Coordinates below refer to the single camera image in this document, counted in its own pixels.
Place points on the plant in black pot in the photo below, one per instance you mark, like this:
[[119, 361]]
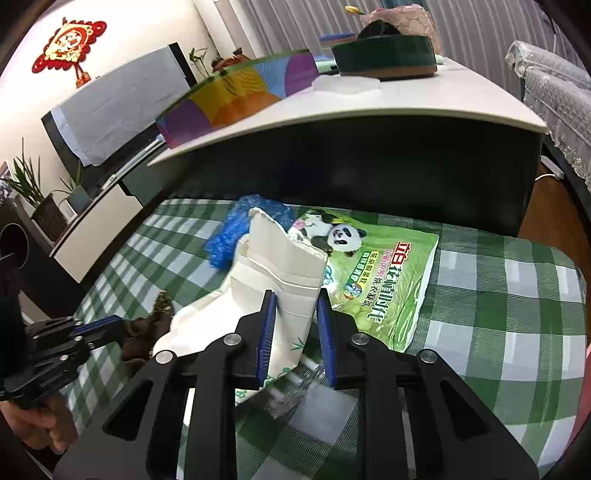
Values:
[[44, 212]]

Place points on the bamboo plant in vase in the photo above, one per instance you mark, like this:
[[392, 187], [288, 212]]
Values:
[[201, 62]]

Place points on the clear plastic film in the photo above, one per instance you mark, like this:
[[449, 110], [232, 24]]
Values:
[[298, 392]]

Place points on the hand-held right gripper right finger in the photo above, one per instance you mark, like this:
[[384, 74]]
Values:
[[325, 339]]

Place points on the white power strip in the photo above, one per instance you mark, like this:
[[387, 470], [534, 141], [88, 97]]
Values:
[[551, 168]]

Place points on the brown floral cloth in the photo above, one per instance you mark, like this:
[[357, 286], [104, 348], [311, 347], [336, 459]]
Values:
[[143, 330]]

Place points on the white-topped coffee table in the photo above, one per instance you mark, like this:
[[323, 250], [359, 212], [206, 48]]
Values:
[[369, 152]]

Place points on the grey television dust cover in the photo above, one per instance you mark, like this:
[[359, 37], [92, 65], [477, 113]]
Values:
[[115, 106]]

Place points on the white rod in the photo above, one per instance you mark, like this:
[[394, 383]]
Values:
[[134, 159]]

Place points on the black hat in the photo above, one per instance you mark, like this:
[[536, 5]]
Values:
[[376, 30]]

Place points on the yellow flower ornament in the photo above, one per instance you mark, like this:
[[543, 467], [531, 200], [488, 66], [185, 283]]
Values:
[[352, 9]]

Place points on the blue plastic bag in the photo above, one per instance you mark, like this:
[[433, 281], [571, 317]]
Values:
[[231, 235]]

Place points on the colourful rectangular box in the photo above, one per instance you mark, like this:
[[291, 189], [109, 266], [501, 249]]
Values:
[[240, 99]]

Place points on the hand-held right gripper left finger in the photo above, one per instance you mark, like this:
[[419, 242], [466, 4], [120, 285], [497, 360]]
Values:
[[267, 339]]

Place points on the black television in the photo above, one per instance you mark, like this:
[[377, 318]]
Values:
[[178, 60]]

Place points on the television stand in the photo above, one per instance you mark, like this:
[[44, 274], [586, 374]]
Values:
[[106, 217]]

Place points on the plant in grey pot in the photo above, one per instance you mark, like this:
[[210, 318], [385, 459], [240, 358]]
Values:
[[78, 196]]

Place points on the red teapot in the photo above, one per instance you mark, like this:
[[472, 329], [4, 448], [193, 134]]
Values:
[[233, 60]]

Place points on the dark green round box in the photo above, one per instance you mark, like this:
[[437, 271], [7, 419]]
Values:
[[383, 57]]

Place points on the grey curtain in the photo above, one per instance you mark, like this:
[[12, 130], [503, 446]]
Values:
[[485, 32]]

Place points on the grey quilted sofa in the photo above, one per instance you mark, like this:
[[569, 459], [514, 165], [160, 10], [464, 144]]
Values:
[[554, 97]]

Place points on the person's left hand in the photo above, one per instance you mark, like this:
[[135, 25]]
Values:
[[46, 424]]

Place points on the green panda print bag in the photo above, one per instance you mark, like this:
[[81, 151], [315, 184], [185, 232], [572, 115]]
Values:
[[383, 286]]

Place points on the green checkered tablecloth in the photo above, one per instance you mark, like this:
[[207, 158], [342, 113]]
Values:
[[485, 323]]

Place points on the red knot wall ornament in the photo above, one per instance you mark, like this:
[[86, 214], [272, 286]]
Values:
[[69, 46]]

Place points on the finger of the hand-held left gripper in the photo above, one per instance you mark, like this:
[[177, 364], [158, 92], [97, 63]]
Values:
[[97, 325], [104, 339]]

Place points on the pink lace bag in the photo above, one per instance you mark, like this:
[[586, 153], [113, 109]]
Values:
[[411, 21]]

